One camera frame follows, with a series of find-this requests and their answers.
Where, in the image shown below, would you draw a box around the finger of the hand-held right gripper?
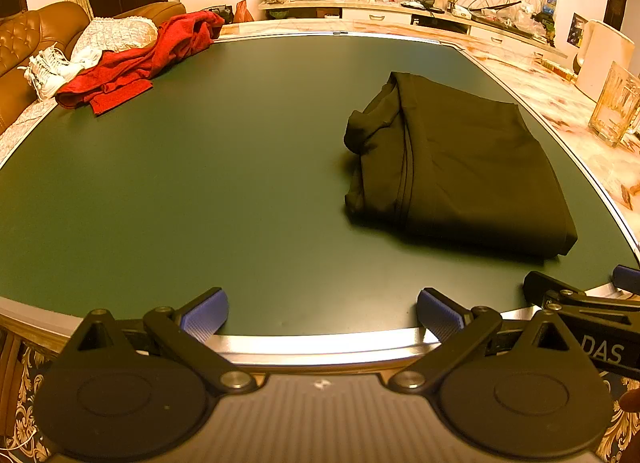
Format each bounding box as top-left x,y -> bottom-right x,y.
523,270 -> 640,326
612,264 -> 640,294

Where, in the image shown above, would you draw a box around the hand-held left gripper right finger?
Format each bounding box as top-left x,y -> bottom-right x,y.
387,287 -> 598,396

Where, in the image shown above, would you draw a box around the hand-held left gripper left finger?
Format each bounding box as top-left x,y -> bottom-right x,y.
60,287 -> 258,396

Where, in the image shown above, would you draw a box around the black pants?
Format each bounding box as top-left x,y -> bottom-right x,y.
343,71 -> 579,259

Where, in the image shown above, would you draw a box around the clear glass pitcher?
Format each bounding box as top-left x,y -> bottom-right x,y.
587,61 -> 640,148

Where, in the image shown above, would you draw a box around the patterned rug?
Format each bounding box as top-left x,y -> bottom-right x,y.
0,330 -> 53,463

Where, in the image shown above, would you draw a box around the red garment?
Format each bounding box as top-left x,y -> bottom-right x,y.
55,11 -> 225,116

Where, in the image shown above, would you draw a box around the white lace sofa cover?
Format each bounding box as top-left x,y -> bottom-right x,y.
0,99 -> 60,168

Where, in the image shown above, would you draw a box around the dark doorway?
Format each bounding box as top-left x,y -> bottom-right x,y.
603,0 -> 631,33

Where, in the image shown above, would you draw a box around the white sneaker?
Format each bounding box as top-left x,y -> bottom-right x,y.
18,55 -> 67,102
42,43 -> 84,80

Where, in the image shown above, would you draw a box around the white quilted sofa cover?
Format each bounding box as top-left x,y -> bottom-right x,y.
70,17 -> 161,64

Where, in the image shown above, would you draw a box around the white television cabinet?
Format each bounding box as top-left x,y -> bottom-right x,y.
257,0 -> 569,60

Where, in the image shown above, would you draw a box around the brown leather sofa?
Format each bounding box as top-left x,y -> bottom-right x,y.
0,1 -> 187,134

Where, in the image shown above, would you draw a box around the small wall poster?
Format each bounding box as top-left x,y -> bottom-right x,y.
566,13 -> 589,48

